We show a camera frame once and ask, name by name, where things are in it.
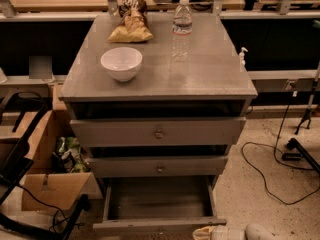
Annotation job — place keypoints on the grey bottom drawer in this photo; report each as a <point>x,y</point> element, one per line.
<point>150,205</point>

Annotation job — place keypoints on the grey drawer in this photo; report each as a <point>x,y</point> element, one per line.
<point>157,166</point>
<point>150,205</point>
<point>149,132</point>

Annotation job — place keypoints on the grey middle drawer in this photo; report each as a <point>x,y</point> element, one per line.
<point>157,166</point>

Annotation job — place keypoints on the grey top drawer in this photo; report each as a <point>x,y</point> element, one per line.
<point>149,132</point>

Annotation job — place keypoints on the grey wooden drawer cabinet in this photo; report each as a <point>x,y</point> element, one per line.
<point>211,83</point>

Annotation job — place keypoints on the black stand leg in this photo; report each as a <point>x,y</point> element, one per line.
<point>301,153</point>

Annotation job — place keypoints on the tripod stand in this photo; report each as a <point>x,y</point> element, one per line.
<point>307,115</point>

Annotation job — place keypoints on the cardboard box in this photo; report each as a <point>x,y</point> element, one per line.
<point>43,180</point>

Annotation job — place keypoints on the green snack bags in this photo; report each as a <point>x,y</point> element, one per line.
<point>68,156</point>

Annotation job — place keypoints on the white pump dispenser bottle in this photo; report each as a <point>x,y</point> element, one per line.
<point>242,54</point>

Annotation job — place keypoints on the white ceramic bowl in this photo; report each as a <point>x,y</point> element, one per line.
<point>122,63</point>

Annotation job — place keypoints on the clear plastic water bottle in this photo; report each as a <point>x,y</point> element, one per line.
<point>181,31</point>

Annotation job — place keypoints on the yellow chip bag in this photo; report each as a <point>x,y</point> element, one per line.
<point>133,27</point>

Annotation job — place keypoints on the small grey box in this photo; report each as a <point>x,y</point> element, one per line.
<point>40,68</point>

